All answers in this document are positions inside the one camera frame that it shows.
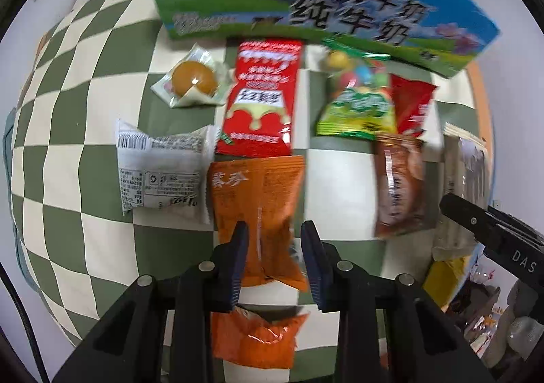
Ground orange snack packet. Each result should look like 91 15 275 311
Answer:
211 309 310 369
207 155 309 292

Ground brown snack packet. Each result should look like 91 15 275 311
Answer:
374 132 428 239

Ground white bread packet with barcode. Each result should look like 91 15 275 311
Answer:
116 118 221 224

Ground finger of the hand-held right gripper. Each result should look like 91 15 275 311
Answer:
439 194 498 245

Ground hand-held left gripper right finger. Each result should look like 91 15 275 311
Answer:
300 220 496 383

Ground white stick snack packet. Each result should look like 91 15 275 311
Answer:
433 121 489 260

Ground green white checkered blanket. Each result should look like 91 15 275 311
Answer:
8 0 494 371

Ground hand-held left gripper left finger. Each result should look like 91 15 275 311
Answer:
53 220 250 383

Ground black cable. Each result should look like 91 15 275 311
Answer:
0 264 47 383

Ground egg yolk pastry clear packet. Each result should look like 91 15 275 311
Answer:
151 43 232 108

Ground green candy packet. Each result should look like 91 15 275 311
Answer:
317 40 398 139

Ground small red snack packet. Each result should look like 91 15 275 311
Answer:
390 73 438 139

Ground clear plastic bags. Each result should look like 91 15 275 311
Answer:
463 281 544 367

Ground tall red snack packet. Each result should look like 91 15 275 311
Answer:
216 39 303 157

